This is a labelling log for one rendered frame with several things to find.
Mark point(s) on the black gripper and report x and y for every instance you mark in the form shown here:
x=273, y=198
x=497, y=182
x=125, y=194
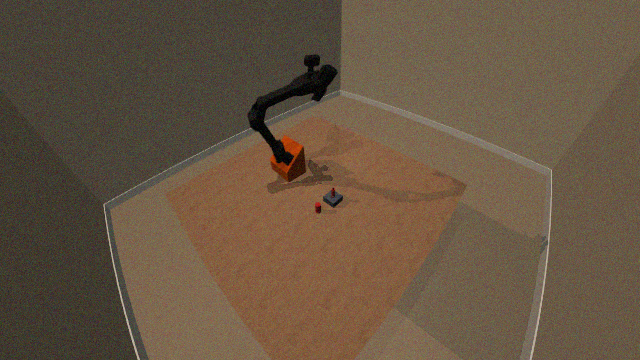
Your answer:
x=310, y=61

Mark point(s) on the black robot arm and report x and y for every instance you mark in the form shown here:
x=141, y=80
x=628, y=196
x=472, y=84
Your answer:
x=299, y=86

